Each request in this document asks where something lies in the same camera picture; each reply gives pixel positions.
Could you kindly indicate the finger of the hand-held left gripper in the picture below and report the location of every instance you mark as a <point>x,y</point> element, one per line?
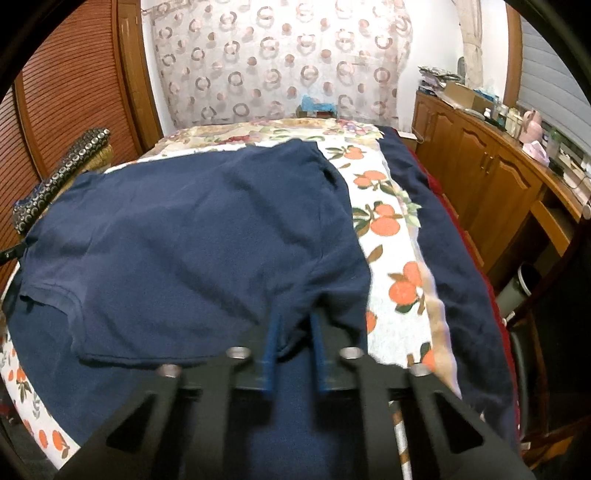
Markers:
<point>11,254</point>

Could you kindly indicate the small cardboard box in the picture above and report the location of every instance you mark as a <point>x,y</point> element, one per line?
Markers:
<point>305,113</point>

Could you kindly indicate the pink thermos jug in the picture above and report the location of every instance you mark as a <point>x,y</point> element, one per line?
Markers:
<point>531,127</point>

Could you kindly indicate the circle-patterned sheer curtain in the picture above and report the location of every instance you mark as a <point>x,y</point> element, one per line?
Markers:
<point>286,60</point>

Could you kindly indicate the floral fruit-print blanket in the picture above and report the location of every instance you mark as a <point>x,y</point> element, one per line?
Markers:
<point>277,131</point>

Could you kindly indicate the grey trash bin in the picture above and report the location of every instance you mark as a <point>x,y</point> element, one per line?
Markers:
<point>517,295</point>

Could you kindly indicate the dark wooden chair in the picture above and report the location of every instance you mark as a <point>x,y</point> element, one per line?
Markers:
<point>554,369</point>

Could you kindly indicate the grey window blind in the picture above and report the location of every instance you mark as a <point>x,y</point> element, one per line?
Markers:
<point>549,78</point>

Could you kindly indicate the open cardboard box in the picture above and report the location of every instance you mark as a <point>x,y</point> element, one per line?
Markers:
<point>464,96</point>

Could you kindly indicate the wrapped air conditioner pipe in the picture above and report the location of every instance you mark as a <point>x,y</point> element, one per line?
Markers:
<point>471,41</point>

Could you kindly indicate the pink tissue pack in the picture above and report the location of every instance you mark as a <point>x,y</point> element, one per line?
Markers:
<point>536,152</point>

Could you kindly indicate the wooden louvred wardrobe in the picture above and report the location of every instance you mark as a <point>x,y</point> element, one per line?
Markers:
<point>60,101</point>

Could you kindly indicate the dark circle-patterned pillow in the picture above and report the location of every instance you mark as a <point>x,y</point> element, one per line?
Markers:
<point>76,161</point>

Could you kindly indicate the wooden cabinet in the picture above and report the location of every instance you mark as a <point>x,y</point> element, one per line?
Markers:
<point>485,184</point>

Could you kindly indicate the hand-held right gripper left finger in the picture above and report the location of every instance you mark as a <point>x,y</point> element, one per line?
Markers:
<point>271,350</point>

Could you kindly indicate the cluster of toiletry bottles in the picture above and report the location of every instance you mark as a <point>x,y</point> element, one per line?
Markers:
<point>505,117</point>

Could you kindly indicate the navy blanket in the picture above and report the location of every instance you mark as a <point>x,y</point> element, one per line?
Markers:
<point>443,240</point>

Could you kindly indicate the navy printed t-shirt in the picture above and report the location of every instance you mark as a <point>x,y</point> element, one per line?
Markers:
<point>184,240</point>

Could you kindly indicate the orange-print bed sheet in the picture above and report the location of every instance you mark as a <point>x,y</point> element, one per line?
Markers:
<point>397,258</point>

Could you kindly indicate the dark circle-patterned garment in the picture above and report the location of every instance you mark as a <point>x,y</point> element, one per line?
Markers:
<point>28,214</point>

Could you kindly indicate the stack of folded clothes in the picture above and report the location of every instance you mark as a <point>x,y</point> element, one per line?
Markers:
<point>434,76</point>

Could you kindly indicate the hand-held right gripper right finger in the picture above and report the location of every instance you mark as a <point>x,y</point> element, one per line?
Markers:
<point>319,355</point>

